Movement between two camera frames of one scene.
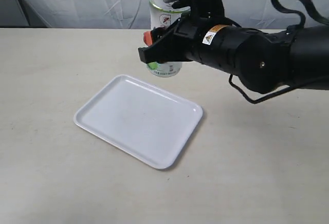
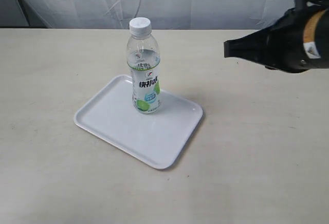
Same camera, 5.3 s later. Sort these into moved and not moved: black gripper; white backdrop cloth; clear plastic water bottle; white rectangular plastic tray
Moved: clear plastic water bottle; black gripper
Not moved: white backdrop cloth; white rectangular plastic tray
